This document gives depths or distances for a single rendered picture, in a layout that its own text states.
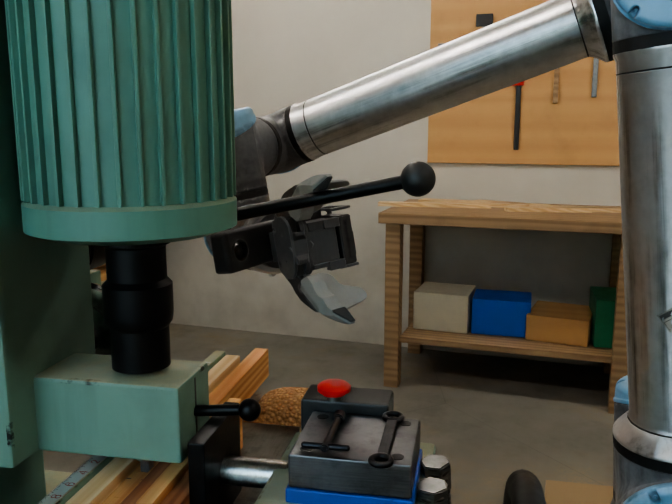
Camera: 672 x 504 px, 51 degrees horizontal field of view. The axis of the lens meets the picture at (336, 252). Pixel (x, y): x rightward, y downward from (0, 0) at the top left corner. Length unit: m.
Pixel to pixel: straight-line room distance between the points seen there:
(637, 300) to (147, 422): 0.54
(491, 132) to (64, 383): 3.27
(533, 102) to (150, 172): 3.28
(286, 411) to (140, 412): 0.27
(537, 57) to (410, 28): 2.93
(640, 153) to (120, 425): 0.59
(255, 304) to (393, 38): 1.74
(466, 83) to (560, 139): 2.77
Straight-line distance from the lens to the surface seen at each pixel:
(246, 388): 0.92
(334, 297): 0.74
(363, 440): 0.58
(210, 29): 0.57
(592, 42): 0.96
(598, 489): 1.37
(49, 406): 0.67
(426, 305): 3.47
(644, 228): 0.82
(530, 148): 3.74
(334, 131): 1.02
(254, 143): 0.96
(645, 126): 0.81
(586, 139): 3.73
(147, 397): 0.62
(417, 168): 0.68
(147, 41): 0.54
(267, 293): 4.23
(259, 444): 0.81
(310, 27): 4.04
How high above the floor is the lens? 1.25
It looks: 10 degrees down
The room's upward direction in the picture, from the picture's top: straight up
